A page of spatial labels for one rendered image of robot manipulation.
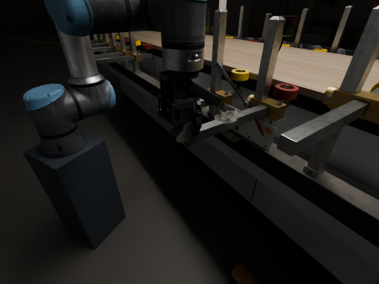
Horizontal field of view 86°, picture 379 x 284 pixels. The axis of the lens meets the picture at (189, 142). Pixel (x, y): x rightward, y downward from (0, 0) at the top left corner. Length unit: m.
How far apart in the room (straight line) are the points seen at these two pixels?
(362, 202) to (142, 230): 1.09
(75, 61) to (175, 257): 1.07
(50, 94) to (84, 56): 0.20
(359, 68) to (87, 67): 0.91
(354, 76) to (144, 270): 1.18
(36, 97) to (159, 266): 0.97
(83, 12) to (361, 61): 0.58
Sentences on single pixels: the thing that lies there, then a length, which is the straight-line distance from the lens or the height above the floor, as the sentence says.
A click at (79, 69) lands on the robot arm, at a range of 0.99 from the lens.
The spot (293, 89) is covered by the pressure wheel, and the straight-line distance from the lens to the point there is 0.80.
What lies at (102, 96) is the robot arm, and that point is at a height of 0.81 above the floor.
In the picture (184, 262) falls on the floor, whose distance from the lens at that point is 1.26.
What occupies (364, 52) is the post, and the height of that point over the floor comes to 1.06.
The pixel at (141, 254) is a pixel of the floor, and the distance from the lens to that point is 1.31.
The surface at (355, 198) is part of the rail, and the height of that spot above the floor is 0.70.
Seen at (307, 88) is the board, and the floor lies 0.90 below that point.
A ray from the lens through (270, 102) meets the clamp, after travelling 0.76.
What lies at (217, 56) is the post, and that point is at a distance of 0.90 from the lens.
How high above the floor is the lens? 1.14
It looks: 33 degrees down
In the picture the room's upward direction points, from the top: straight up
